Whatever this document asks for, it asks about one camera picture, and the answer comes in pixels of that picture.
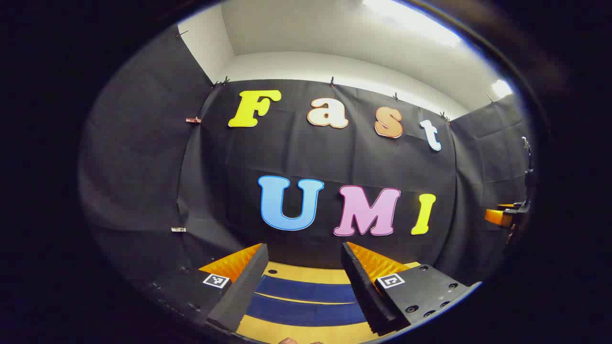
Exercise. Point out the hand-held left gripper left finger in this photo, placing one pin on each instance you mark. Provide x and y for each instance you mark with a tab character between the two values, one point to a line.
244	291

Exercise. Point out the long ceiling light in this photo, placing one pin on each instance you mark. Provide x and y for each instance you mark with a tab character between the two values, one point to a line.
416	21

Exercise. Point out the copper cloth clip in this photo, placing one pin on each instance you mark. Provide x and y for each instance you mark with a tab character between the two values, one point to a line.
193	120

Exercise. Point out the blue jeans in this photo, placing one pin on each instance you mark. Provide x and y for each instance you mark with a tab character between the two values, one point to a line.
306	313

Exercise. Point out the small ceiling light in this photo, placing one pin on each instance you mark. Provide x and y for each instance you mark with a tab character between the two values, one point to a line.
501	88

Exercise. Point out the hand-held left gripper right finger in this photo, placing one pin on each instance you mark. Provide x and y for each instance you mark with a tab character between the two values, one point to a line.
361	291

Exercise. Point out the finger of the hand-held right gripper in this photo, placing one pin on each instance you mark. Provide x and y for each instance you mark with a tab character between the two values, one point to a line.
497	217

